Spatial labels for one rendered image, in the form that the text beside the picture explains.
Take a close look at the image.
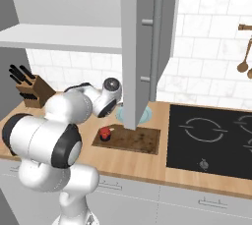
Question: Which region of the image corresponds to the red lidded jam jar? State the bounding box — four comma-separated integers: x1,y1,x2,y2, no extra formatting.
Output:
99,127,112,141

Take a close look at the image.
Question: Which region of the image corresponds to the brown wooden cutting board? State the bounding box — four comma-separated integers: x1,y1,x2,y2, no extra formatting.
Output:
91,123,161,155

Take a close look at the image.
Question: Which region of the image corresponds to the grey open cabinet door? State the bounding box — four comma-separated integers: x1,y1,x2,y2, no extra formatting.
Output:
119,0,182,132

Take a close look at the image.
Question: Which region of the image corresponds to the light blue plate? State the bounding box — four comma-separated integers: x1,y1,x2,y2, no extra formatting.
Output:
115,102,154,126

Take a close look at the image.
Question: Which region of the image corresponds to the wooden knife block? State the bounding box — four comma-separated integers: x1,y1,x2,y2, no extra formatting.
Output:
8,64,57,109

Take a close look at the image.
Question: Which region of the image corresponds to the black hob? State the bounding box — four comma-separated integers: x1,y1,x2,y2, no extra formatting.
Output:
165,103,252,181

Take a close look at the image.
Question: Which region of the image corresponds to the grey drawer front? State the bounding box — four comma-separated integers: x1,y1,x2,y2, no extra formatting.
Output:
157,184,252,225
83,173,161,225
0,158,26,203

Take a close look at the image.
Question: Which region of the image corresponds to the grey cabinet door handle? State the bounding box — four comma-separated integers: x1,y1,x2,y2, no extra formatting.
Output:
140,0,164,103

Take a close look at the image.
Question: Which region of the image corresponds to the grey drawer handle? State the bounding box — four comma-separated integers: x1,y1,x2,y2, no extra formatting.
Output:
198,197,228,209
96,180,123,192
9,165,22,174

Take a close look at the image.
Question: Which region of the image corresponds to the grey wall cabinet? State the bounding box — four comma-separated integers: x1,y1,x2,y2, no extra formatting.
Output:
0,0,124,55

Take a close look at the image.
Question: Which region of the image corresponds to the wooden utensil rail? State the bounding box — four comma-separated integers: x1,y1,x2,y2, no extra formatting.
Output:
237,24,252,32

